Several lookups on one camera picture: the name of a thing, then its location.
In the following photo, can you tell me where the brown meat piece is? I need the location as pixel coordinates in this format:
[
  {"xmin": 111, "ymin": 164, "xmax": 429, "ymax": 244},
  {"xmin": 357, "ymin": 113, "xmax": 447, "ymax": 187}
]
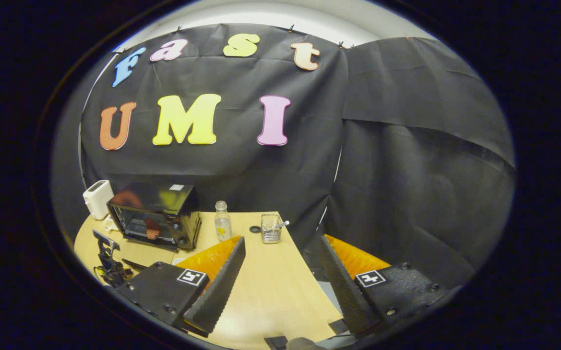
[{"xmin": 144, "ymin": 217, "xmax": 161, "ymax": 241}]

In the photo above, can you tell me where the black electric oven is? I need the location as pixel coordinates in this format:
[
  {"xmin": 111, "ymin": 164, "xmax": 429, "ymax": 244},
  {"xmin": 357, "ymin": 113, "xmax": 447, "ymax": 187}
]
[{"xmin": 106, "ymin": 182, "xmax": 202, "ymax": 251}]

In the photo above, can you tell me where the white toaster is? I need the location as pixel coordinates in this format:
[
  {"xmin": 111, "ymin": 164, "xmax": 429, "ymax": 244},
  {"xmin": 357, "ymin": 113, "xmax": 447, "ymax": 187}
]
[{"xmin": 83, "ymin": 180, "xmax": 114, "ymax": 221}]

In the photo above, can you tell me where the clear glass cup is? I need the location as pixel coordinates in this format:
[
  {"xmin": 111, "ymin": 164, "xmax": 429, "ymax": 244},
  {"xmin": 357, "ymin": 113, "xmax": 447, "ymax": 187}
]
[{"xmin": 261, "ymin": 213, "xmax": 282, "ymax": 244}]

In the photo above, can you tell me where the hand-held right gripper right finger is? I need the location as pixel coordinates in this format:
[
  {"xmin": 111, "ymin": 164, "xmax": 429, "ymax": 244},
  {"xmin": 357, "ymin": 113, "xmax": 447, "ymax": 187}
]
[{"xmin": 317, "ymin": 234, "xmax": 449, "ymax": 336}]

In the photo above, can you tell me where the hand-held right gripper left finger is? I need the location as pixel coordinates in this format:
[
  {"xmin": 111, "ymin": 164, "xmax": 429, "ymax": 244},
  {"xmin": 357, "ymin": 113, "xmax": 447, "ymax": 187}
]
[{"xmin": 115, "ymin": 236, "xmax": 246, "ymax": 337}]

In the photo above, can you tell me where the black backdrop cloth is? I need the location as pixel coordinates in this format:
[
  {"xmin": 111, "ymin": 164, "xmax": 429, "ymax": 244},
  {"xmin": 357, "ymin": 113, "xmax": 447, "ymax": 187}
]
[{"xmin": 51, "ymin": 23, "xmax": 517, "ymax": 290}]

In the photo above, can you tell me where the clear glass bottle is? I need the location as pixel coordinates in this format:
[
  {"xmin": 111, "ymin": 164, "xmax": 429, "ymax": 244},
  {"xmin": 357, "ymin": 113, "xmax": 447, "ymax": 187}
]
[{"xmin": 214, "ymin": 200, "xmax": 233, "ymax": 243}]

